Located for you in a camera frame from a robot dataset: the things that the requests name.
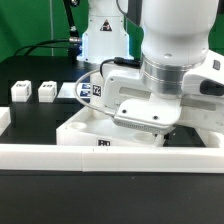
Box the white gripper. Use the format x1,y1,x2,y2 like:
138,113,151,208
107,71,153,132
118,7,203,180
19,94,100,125
102,51,224,135

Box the white marker sheet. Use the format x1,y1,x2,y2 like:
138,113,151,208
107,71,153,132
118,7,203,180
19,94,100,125
57,82,90,99

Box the white U-shaped fence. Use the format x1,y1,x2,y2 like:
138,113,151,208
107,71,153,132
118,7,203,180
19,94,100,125
0,106,224,174

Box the black cables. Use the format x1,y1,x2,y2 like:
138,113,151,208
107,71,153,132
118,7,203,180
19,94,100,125
13,37,83,57

